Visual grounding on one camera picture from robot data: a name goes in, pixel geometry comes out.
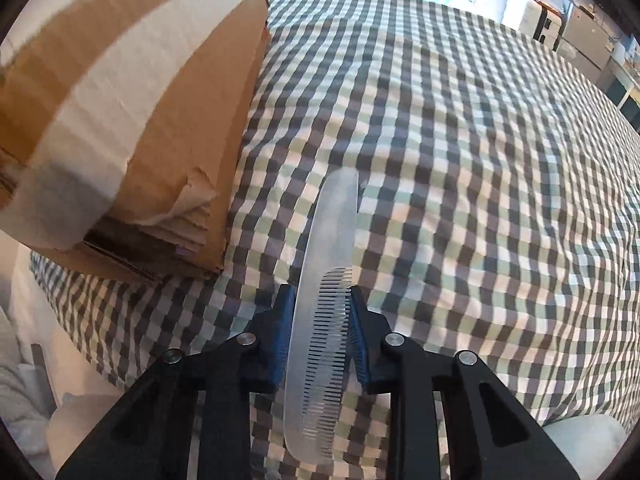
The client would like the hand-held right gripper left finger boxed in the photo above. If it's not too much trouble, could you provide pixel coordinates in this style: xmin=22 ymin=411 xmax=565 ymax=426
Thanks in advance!
xmin=55 ymin=284 xmax=298 ymax=480

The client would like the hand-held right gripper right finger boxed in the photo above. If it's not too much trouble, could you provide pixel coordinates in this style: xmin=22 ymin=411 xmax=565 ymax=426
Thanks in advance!
xmin=347 ymin=287 xmax=583 ymax=480

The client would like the clear plastic comb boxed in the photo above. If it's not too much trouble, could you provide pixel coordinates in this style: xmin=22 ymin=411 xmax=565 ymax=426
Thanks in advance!
xmin=282 ymin=167 xmax=361 ymax=466

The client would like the brown cardboard box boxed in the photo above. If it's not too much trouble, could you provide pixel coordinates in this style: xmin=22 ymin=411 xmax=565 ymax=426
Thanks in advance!
xmin=0 ymin=0 xmax=271 ymax=283

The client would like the checkered cloth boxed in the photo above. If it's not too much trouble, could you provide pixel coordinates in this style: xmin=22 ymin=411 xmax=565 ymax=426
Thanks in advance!
xmin=30 ymin=0 xmax=640 ymax=480

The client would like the white suitcase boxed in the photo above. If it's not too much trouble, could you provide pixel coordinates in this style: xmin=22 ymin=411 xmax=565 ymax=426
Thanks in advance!
xmin=501 ymin=0 xmax=563 ymax=46

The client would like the white dressing table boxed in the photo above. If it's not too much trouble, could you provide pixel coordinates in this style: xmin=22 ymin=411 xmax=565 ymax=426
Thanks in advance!
xmin=600 ymin=35 xmax=640 ymax=131

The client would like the silver fridge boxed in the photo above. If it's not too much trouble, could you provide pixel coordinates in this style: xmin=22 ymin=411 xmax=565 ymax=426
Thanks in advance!
xmin=555 ymin=5 xmax=623 ymax=78

